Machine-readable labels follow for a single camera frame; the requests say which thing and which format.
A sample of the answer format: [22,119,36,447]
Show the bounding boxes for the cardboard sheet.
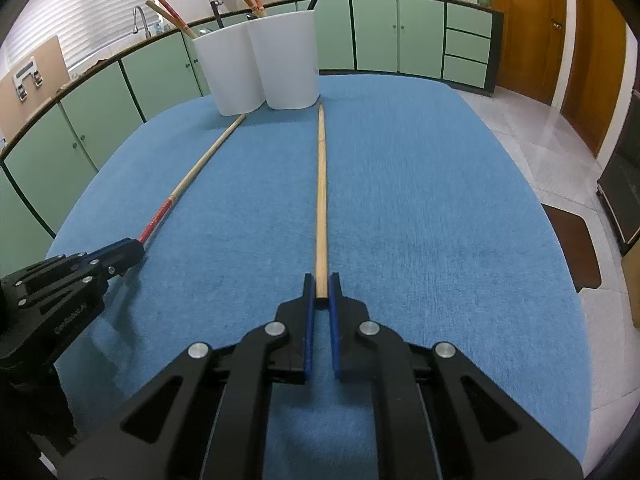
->
[0,36,71,136]

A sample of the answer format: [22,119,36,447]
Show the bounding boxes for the white two-compartment utensil holder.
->
[192,10,321,117]

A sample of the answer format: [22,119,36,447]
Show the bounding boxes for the white window blinds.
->
[0,0,153,61]

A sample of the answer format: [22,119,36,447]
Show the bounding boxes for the chrome sink faucet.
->
[132,5,153,41]

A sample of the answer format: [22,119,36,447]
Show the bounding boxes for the green kitchen cabinet run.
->
[0,0,505,281]

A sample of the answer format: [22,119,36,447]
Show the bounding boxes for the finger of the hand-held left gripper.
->
[10,238,146,286]
[15,251,147,308]

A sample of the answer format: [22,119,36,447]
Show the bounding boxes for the plain wooden chopstick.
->
[314,102,331,302]

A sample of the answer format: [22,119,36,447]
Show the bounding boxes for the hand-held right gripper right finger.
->
[327,272,586,480]

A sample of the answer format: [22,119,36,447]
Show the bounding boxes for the white metal bracket set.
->
[14,61,43,103]

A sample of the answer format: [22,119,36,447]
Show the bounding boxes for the red-handled wooden chopstick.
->
[137,114,248,246]

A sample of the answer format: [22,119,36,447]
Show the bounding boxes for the black appliance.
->
[597,90,640,256]

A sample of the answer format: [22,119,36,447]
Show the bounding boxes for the dark brown stool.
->
[542,205,601,293]

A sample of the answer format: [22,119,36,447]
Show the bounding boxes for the blue tablecloth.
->
[45,74,586,480]

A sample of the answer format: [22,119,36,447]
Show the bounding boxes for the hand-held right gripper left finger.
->
[55,272,317,480]

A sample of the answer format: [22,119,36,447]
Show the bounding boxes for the wooden door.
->
[490,0,573,106]
[560,0,628,156]

